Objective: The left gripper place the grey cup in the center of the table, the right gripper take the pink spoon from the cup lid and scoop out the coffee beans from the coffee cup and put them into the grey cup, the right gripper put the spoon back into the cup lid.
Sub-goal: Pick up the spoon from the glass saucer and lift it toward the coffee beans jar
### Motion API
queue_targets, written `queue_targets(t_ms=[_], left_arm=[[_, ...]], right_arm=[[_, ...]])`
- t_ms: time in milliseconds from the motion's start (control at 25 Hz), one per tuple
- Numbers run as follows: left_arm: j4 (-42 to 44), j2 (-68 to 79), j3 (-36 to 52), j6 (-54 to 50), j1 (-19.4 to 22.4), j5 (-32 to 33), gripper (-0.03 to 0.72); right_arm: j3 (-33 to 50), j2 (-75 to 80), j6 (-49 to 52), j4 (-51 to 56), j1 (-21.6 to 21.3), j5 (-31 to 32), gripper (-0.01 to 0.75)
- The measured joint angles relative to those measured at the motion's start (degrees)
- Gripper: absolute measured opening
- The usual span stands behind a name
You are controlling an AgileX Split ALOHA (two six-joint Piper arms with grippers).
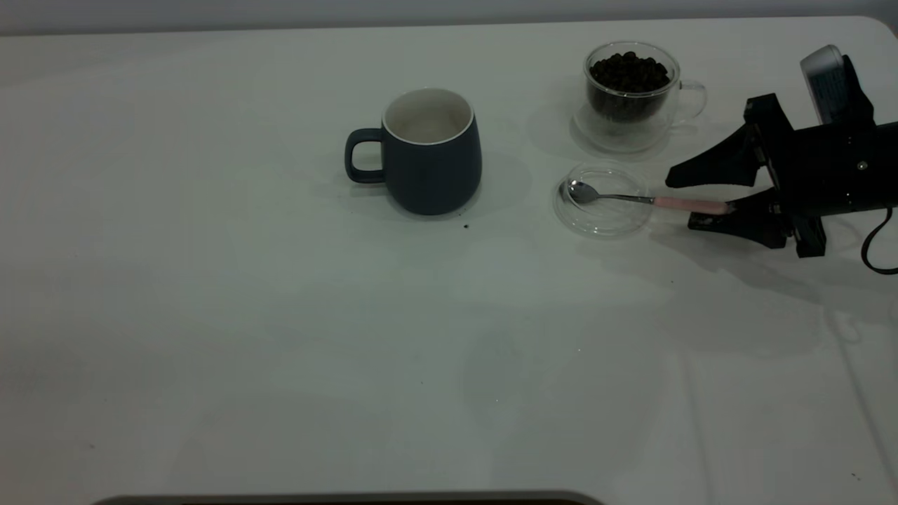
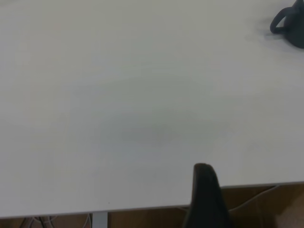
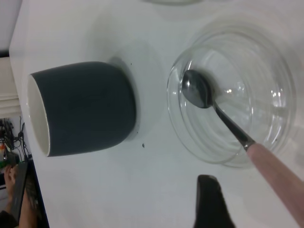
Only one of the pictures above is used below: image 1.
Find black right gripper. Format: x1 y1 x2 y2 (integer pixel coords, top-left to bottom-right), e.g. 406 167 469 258
664 93 898 259

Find metal spoon with pink handle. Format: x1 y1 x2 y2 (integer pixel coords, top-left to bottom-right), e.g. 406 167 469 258
567 180 735 215

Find dark blue-grey ceramic mug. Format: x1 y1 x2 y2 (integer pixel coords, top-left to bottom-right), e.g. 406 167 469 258
344 87 483 216

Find dark coffee beans heap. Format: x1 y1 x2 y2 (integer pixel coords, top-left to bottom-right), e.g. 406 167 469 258
589 51 671 124

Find clear glass saucer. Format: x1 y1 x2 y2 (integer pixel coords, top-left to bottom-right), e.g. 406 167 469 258
553 163 655 238

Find clear double-wall glass cup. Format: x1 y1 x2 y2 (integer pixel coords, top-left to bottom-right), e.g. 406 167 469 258
572 41 708 154

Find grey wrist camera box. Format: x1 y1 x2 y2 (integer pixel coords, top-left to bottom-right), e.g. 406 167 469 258
800 44 878 128

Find black cable loop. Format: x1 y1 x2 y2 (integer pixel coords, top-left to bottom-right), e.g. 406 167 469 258
861 206 898 276

